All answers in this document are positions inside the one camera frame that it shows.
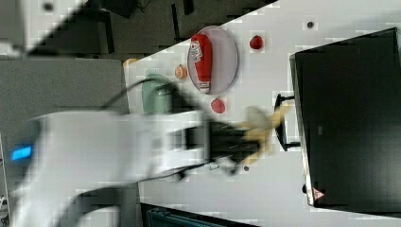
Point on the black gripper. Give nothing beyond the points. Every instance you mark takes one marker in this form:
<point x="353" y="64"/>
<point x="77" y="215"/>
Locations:
<point x="225" y="141"/>

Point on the yellow peeled banana toy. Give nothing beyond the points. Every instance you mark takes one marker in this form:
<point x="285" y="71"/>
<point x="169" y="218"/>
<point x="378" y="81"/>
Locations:
<point x="258" y="126"/>

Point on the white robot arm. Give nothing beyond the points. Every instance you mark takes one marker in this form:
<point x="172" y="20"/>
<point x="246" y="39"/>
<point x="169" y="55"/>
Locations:
<point x="58" y="166"/>

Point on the black toaster oven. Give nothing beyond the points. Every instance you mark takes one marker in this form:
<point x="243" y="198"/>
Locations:
<point x="347" y="101"/>

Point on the red strawberry toy near plate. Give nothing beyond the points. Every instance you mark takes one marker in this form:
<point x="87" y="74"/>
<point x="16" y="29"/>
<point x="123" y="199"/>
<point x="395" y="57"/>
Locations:
<point x="218" y="106"/>

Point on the green oval colander basket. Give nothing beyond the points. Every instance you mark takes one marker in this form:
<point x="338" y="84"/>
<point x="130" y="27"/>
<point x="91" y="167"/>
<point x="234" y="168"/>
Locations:
<point x="157" y="95"/>

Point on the orange slice toy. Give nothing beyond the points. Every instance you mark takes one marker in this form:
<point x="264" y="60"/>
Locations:
<point x="181" y="72"/>

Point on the purple round plate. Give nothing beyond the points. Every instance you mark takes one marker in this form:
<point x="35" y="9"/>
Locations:
<point x="224" y="59"/>

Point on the red ketchup bottle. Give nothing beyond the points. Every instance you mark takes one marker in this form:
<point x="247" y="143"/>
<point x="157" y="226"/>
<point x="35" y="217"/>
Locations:
<point x="202" y="55"/>

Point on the teal crate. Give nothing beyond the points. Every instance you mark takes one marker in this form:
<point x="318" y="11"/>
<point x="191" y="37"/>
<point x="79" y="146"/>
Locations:
<point x="161" y="217"/>

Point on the red strawberry toy far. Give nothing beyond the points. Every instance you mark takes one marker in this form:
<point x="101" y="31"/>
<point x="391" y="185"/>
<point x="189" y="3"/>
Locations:
<point x="256" y="42"/>

